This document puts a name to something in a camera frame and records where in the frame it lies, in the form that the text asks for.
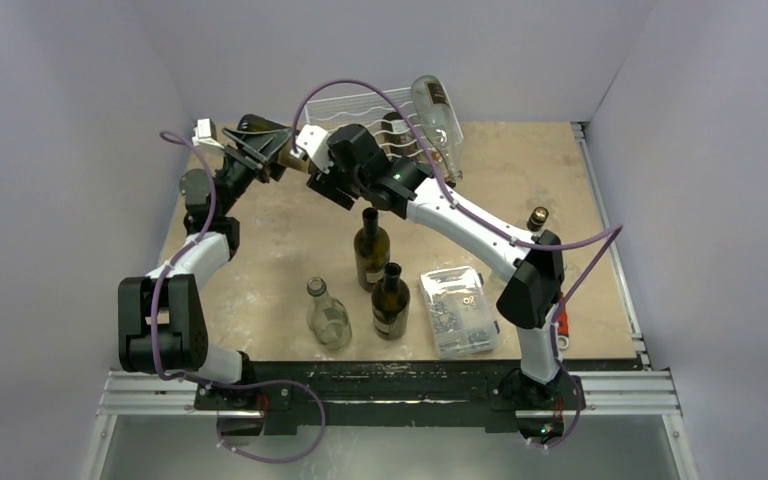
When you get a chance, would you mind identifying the red handled adjustable wrench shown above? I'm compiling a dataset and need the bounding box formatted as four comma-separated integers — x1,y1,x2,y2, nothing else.
555,308,570,351

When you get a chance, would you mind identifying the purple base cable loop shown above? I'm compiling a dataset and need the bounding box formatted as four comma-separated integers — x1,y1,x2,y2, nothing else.
188,374,328,466

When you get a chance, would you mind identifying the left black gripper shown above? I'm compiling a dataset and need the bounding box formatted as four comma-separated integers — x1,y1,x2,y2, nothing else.
215,129,295,216

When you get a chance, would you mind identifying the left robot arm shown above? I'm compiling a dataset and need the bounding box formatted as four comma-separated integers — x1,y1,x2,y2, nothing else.
117,115,291,409

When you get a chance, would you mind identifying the white wire wine rack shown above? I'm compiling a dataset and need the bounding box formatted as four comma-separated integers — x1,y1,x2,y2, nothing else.
304,86,445,180

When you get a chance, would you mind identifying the olive green wine bottle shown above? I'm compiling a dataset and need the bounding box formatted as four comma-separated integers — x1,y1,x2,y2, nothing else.
238,113,316,175

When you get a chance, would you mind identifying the clear plastic screw box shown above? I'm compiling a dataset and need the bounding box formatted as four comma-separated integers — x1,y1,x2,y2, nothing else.
419,266,500,359

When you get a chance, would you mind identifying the square clear liquor bottle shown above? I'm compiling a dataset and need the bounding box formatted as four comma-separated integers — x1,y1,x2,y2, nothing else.
524,206,563,269

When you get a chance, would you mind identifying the dark brown wine bottle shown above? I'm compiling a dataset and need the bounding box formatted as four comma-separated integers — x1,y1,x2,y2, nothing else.
371,262,411,340

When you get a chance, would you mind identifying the short clear glass bottle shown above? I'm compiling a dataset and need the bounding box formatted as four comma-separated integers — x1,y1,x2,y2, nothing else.
306,277,352,352

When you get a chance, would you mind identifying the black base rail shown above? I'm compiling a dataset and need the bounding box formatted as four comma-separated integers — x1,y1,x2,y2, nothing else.
194,360,584,441

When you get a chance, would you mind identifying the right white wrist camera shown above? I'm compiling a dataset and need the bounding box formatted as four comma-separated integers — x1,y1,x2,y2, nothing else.
290,125,332,174

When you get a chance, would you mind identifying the clear glass wine bottle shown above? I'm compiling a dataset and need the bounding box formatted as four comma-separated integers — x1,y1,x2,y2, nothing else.
411,75,464,185

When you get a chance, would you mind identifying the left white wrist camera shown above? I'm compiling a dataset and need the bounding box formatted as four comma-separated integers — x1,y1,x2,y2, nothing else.
191,118,224,151

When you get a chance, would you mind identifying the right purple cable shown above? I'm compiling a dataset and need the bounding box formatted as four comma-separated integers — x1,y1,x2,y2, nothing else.
289,79,625,452

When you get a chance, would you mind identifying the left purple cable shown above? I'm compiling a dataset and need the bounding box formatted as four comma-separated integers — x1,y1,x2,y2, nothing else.
148,131,218,382

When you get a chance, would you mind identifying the dark green wine bottle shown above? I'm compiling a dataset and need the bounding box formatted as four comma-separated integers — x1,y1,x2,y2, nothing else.
353,207,391,292

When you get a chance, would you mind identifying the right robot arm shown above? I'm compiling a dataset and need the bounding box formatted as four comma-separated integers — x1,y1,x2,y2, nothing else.
292,124,565,407

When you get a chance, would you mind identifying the dark bottle lying in rack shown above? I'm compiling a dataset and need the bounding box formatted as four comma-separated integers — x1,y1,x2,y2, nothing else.
380,111,420,161

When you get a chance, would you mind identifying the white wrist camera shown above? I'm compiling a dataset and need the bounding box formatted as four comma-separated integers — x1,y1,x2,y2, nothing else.
191,118,224,151
290,125,332,174

